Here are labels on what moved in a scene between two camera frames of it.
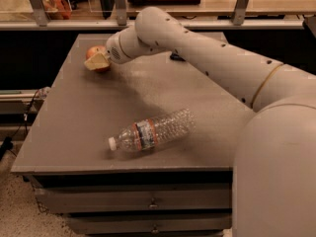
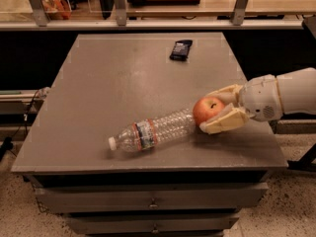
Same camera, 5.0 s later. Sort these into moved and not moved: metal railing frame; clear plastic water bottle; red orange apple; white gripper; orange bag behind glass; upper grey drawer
Moved: red orange apple; white gripper
Not moved: metal railing frame; clear plastic water bottle; upper grey drawer; orange bag behind glass
